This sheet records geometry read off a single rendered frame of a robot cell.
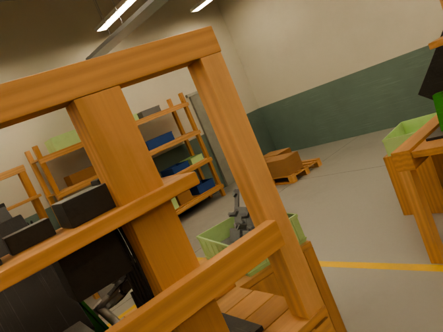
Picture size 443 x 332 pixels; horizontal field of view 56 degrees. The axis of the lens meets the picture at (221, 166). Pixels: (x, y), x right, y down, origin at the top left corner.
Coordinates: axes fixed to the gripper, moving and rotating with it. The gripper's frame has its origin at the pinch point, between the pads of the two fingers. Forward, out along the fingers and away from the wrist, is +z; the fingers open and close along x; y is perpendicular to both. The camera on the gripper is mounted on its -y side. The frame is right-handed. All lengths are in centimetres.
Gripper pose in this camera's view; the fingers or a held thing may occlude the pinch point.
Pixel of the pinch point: (103, 309)
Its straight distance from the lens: 153.3
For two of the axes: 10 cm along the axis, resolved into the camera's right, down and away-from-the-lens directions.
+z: -6.1, 6.2, -4.9
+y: -7.9, -4.5, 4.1
